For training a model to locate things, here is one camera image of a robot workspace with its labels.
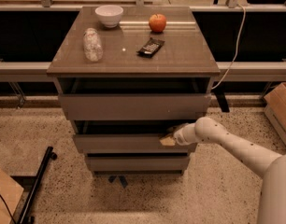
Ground clear plastic bottle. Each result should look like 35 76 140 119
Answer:
83 28 103 62

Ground black thin cable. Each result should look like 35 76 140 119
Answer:
0 184 18 224

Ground drawer grey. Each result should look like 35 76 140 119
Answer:
59 94 211 120
73 133 196 153
85 156 190 172

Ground black snack bar packet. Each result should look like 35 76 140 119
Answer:
136 37 164 58

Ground cardboard box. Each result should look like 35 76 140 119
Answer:
0 168 24 224
264 82 286 146

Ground cardboard box left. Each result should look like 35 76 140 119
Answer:
0 168 24 224

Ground white cable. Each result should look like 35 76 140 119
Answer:
210 4 247 91

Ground black metal stand leg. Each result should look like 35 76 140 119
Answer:
17 147 57 224

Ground cardboard box right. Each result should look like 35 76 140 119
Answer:
264 82 286 146

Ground white ceramic bowl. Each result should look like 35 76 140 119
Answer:
95 5 123 28

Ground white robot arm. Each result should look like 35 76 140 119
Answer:
160 117 286 224

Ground brown drawer cabinet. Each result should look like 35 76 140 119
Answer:
46 5 222 177

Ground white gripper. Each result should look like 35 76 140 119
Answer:
159 123 197 147

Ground red apple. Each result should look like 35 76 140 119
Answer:
149 14 166 33

